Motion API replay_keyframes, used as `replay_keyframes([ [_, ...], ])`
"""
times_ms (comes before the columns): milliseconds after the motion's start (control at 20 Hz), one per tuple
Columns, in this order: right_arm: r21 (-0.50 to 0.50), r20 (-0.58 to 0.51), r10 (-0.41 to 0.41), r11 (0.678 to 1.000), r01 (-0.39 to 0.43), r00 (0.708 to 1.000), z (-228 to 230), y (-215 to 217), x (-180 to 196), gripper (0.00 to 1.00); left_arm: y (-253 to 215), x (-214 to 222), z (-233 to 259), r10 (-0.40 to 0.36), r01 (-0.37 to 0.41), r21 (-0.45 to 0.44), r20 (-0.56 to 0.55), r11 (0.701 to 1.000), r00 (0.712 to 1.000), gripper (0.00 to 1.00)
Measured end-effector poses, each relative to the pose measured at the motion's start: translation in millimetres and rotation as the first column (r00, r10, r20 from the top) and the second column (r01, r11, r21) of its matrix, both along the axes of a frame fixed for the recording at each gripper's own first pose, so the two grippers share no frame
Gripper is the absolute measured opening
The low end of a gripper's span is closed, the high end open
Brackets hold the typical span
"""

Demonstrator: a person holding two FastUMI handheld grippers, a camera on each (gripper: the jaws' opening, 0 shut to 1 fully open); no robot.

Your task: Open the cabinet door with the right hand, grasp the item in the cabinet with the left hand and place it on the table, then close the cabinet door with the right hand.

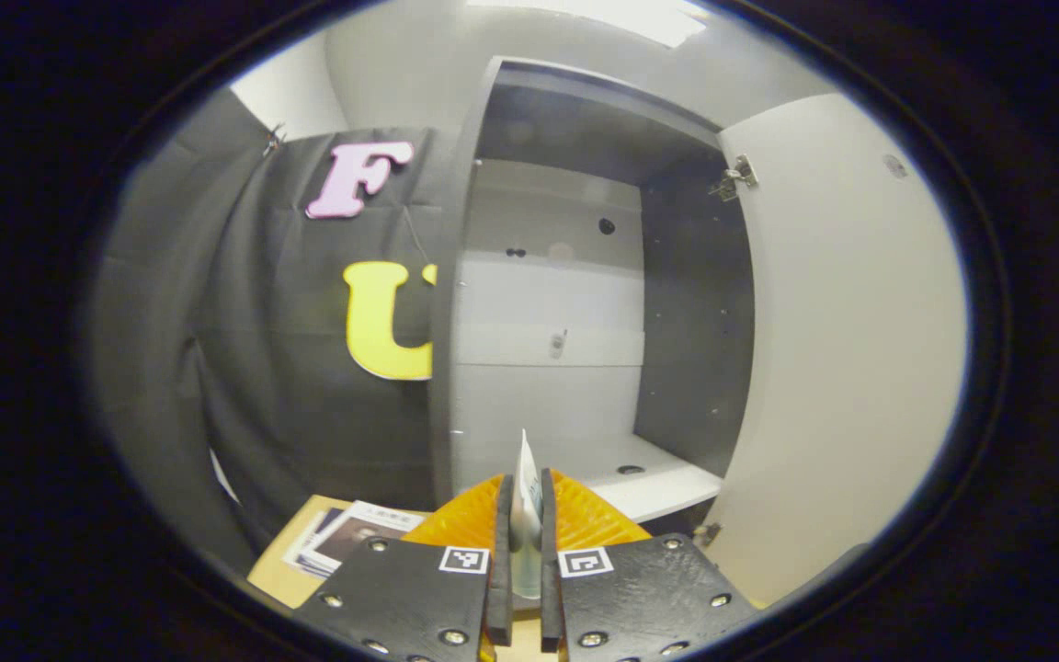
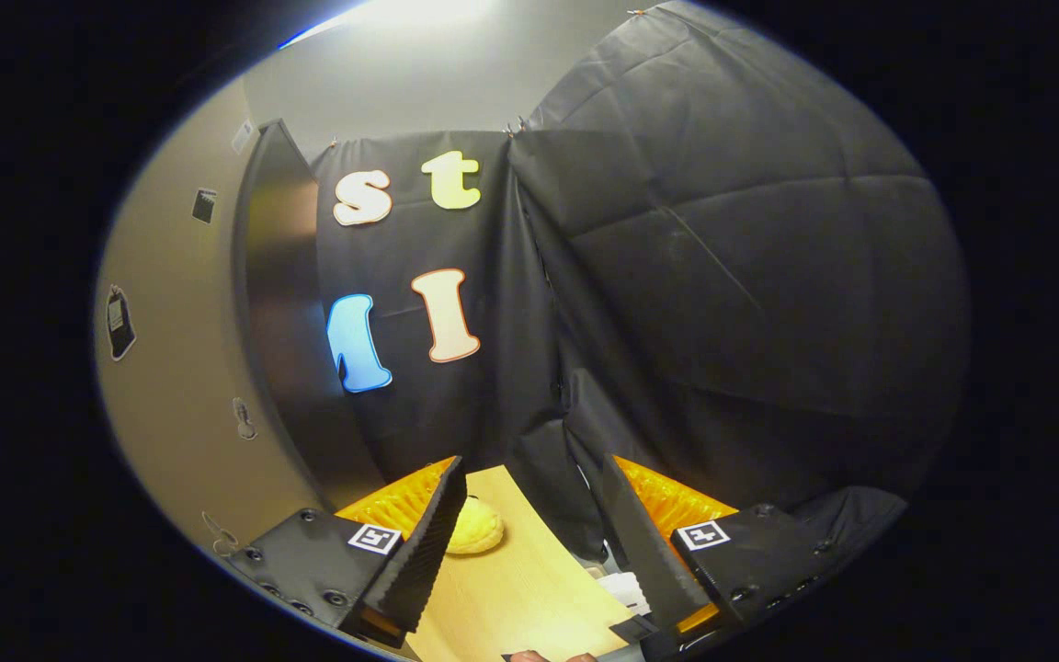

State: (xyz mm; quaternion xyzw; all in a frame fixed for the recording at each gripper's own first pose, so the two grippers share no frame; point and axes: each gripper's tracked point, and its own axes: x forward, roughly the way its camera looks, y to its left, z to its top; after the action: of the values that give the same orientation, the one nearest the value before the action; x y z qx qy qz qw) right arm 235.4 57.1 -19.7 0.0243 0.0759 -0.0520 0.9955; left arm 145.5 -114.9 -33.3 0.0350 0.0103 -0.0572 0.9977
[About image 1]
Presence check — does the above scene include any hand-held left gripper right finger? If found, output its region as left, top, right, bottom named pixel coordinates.
left=541, top=467, right=760, bottom=662

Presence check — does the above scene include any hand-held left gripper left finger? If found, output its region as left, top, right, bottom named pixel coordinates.
left=295, top=471, right=514, bottom=662

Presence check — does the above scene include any clear bottle with white label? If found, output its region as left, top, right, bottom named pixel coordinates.
left=507, top=428, right=546, bottom=600

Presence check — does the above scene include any grey cabinet door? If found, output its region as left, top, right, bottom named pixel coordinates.
left=704, top=92, right=970, bottom=608

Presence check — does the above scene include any dark grey cabinet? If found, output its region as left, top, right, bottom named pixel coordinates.
left=428, top=57, right=756, bottom=534

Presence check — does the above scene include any printed magazine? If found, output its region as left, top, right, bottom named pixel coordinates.
left=309, top=501, right=429, bottom=578
left=283, top=506, right=347, bottom=573

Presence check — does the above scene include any black backdrop cloth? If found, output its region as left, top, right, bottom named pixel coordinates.
left=88, top=87, right=457, bottom=571

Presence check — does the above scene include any ceiling light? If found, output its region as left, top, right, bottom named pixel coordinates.
left=470, top=0, right=710, bottom=47

